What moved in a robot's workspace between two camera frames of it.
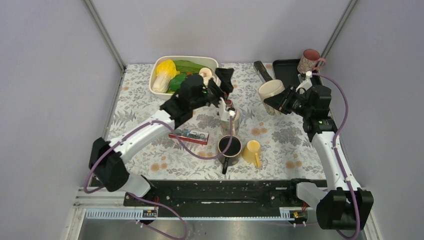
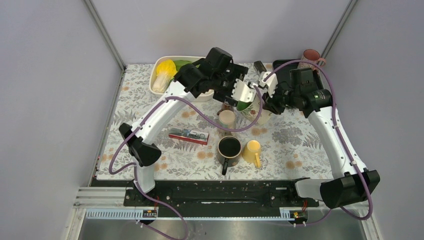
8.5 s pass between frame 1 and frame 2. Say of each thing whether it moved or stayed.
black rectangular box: stayed
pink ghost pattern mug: stayed
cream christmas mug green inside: moved
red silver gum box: stayed
